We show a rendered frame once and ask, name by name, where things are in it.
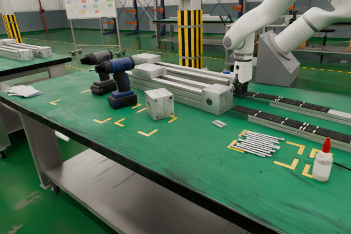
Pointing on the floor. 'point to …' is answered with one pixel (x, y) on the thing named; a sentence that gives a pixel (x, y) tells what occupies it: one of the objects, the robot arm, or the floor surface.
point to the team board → (90, 1)
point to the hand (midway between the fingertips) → (241, 91)
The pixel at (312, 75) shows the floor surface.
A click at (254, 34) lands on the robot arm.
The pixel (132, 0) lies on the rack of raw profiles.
